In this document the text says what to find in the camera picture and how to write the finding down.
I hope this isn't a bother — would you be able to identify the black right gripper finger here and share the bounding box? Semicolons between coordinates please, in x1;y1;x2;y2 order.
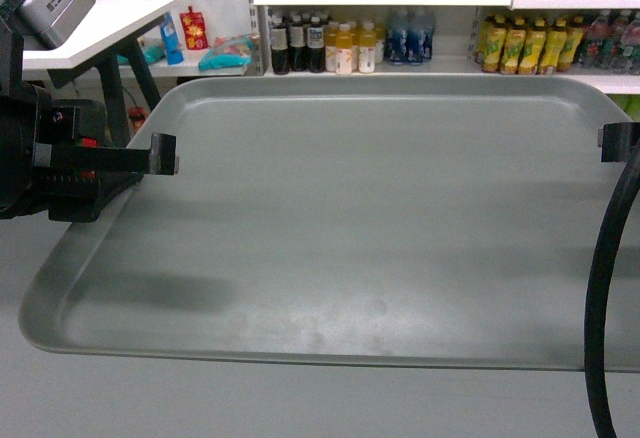
598;121;640;163

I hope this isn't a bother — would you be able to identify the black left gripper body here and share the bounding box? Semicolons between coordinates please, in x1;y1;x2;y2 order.
1;32;150;222

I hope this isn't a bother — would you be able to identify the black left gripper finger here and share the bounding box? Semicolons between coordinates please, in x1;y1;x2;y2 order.
148;133;179;176

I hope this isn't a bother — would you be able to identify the grey rectangular serving tray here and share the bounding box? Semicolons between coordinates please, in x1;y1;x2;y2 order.
19;75;625;370

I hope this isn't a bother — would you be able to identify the white checkout table top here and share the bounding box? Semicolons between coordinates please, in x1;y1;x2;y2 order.
23;0;175;71

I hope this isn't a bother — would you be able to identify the white middle shelf board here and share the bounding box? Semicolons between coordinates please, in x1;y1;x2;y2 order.
262;55;640;95

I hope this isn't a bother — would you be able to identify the black table leg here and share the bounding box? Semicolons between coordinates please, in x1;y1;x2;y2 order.
96;55;130;147

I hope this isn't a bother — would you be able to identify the teal snack bag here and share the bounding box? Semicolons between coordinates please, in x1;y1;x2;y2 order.
198;33;260;71

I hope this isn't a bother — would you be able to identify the red snack pouch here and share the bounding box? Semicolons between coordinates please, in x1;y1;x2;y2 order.
180;6;209;51

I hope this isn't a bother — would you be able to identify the yellow lemon tea bottle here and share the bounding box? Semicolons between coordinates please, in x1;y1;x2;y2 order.
482;15;507;73

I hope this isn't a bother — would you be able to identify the dark tea bottle left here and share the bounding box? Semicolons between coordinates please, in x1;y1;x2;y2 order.
270;16;290;75

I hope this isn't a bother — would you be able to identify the dark tea bottle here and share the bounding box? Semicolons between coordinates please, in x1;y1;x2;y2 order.
289;14;308;72
307;16;325;73
270;16;290;75

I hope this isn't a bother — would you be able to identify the dark tea bottle middle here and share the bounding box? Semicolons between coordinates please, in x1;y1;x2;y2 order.
289;14;308;72

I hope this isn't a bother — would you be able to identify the dark tea bottle right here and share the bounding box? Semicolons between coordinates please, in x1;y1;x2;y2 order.
307;16;325;73

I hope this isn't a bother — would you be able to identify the yellow juice bottle back left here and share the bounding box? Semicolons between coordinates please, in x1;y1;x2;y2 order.
324;21;339;73

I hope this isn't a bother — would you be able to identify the yellow juice bottle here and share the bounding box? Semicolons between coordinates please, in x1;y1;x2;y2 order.
358;22;377;74
335;23;353;76
324;21;339;73

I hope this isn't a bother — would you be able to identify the white slotted shelf upright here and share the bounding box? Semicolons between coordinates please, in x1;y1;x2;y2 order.
248;0;270;75

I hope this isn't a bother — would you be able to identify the yellow juice bottle front left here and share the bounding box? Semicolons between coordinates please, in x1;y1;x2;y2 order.
335;23;353;76

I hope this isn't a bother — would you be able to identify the blue water bottle right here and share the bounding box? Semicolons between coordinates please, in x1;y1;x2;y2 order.
407;8;435;65

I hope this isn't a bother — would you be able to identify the blue water bottle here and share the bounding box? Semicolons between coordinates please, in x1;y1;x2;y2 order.
407;8;435;65
388;8;410;65

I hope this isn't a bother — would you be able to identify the blue water bottle left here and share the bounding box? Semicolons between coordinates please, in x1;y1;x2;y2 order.
388;8;410;65

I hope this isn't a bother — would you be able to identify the yellow juice bottle front right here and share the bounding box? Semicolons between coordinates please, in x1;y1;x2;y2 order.
358;22;377;74

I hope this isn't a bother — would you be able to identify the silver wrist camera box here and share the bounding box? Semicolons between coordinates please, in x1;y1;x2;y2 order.
13;0;96;51

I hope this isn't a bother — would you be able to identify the black cable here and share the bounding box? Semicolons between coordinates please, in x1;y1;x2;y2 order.
583;137;640;438

